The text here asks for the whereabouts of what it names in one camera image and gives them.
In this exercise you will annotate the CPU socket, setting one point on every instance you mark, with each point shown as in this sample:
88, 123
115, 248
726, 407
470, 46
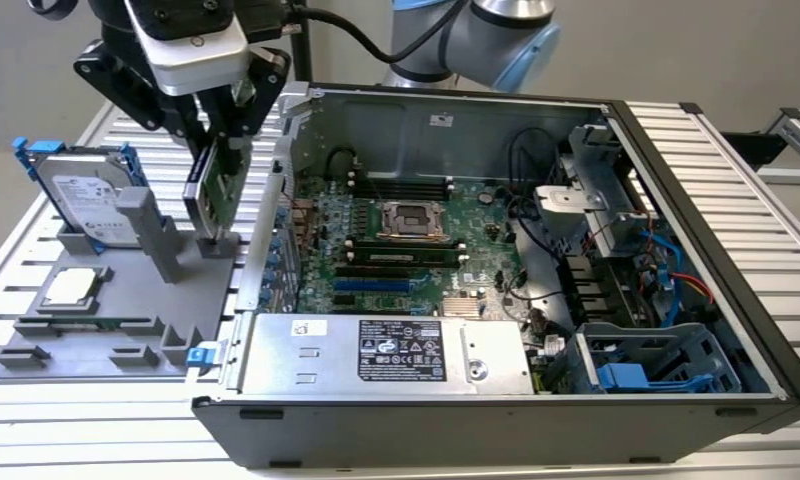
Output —
410, 217

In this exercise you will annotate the black stand post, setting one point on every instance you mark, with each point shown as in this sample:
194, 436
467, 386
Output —
302, 60

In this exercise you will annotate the round coin battery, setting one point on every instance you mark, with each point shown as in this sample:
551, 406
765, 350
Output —
486, 196

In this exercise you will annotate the green RAM stick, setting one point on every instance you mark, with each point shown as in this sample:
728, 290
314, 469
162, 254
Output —
110, 325

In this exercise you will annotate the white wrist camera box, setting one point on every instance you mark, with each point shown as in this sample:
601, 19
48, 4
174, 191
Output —
194, 65

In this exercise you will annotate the grey power supply unit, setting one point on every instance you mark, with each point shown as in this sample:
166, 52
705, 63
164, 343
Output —
321, 360

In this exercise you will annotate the RAM stick with white label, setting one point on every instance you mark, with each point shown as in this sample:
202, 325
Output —
434, 257

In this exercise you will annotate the silver CPU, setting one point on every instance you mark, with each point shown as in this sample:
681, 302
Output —
74, 287

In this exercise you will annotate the open black PC case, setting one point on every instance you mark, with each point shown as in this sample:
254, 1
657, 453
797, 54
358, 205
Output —
441, 430

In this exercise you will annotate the hard disk in blue carrier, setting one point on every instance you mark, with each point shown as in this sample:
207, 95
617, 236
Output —
80, 195

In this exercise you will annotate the green motherboard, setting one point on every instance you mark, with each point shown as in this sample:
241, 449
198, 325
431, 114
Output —
481, 240

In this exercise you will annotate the silver metal drive bracket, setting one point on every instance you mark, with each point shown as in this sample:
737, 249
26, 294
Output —
561, 200

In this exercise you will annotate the silver chipset heatsink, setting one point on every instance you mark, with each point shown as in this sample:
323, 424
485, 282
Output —
463, 308

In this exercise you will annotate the green graphics card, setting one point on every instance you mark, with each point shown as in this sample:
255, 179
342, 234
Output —
223, 190

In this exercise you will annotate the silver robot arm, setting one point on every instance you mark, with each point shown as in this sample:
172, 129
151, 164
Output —
434, 35

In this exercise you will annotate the grey parts rack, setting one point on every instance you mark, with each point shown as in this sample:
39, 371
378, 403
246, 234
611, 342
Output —
134, 300

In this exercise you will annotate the blue plastic disk carrier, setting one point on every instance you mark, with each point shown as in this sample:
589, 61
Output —
623, 377

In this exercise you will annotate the blue case latch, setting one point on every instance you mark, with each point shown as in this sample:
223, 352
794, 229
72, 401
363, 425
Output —
199, 359

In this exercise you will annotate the blue expansion slot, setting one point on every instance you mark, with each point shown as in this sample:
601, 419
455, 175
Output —
374, 287

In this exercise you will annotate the grey metal disk bay cage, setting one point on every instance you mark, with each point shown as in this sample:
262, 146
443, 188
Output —
641, 335

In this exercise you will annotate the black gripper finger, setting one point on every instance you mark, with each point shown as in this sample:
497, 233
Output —
267, 75
116, 85

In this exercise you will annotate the black expansion slot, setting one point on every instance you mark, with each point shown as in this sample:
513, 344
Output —
387, 272

